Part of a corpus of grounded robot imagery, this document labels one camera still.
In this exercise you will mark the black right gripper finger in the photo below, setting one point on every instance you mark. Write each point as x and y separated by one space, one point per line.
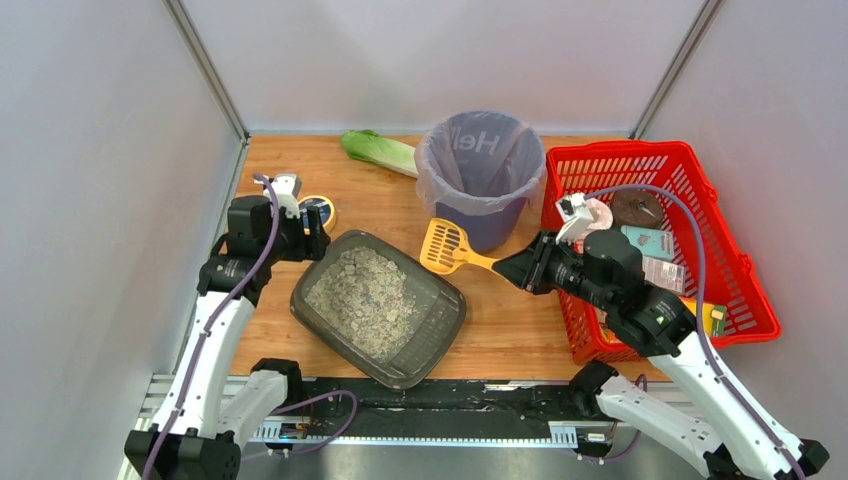
519 262
521 277

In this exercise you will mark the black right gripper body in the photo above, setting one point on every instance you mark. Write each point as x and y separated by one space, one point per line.
538 264

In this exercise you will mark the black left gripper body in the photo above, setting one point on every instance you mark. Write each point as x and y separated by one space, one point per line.
315 230

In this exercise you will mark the yellow litter scoop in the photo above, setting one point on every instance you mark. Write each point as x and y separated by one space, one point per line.
446 247

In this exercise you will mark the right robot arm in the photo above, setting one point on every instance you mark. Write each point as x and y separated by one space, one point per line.
735 438

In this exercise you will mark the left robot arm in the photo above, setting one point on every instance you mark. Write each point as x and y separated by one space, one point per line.
218 324

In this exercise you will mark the teal small box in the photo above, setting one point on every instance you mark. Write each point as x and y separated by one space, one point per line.
658 244

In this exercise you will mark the grey transparent litter box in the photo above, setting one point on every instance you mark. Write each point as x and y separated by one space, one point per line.
379 309

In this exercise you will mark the yellow round sponge tin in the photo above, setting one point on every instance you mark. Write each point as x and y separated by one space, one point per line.
326 209

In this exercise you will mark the blue trash bin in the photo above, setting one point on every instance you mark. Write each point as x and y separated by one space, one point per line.
485 232

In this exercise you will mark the white toilet paper roll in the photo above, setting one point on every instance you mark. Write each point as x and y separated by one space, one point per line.
602 215

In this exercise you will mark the brown round disc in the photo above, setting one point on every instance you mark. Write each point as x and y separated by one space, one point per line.
636 207

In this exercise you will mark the grey pink packet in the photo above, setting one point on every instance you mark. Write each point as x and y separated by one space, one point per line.
664 274

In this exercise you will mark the translucent bin liner bag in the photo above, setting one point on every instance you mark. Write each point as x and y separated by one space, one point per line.
478 161

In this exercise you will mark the green napa cabbage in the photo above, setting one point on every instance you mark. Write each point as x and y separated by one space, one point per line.
369 146

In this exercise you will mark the red plastic basket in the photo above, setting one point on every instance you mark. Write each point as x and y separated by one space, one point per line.
707 249

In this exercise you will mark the yellow orange sponge pack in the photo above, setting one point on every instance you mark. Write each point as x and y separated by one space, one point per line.
714 316

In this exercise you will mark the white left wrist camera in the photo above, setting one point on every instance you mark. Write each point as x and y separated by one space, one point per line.
284 188

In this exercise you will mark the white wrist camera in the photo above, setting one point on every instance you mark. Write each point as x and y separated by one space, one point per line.
284 188
576 217

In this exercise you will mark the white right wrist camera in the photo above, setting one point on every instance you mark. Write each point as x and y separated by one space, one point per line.
576 217

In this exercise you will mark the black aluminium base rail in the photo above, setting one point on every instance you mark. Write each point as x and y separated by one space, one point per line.
453 411

